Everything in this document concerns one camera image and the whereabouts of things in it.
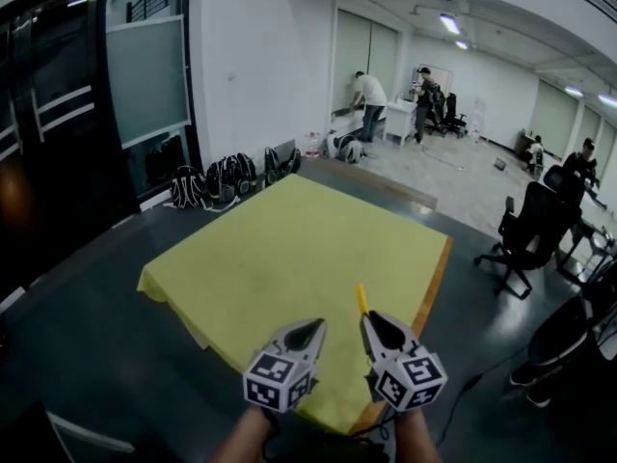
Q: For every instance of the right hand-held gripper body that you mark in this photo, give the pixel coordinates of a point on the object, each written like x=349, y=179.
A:
x=410, y=379

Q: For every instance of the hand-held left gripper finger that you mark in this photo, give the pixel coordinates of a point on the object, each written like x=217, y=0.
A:
x=284, y=335
x=318, y=343

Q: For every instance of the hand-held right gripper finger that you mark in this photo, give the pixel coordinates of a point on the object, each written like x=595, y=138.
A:
x=405, y=332
x=370, y=343

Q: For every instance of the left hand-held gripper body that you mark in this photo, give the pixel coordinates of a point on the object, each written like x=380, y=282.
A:
x=279, y=379

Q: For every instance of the person's right forearm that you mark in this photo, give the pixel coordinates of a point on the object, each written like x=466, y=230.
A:
x=417, y=439

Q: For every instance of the person's left forearm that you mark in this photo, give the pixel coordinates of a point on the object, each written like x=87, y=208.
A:
x=241, y=437

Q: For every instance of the yellow tablecloth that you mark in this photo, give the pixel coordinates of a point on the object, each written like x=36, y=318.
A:
x=289, y=258

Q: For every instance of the black office chair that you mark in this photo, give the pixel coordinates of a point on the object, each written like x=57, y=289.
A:
x=450, y=114
x=564, y=181
x=535, y=229

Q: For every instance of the black backpack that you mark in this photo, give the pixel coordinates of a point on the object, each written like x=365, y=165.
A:
x=271, y=167
x=246, y=172
x=188, y=188
x=222, y=179
x=291, y=161

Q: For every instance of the clear water jug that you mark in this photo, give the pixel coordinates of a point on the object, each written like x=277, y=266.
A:
x=312, y=146

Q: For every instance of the white backpack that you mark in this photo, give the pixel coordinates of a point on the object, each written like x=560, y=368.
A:
x=348, y=148

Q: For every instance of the white cabinet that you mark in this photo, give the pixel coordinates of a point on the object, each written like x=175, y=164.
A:
x=399, y=118

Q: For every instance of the white desk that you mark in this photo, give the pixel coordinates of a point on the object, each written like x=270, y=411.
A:
x=595, y=220

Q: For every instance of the dark glass door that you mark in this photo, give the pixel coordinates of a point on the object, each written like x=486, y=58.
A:
x=58, y=162

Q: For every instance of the frosted glass panel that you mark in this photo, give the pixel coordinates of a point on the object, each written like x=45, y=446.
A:
x=147, y=80

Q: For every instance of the ceiling tube light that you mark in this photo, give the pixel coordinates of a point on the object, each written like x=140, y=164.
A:
x=449, y=23
x=462, y=45
x=573, y=91

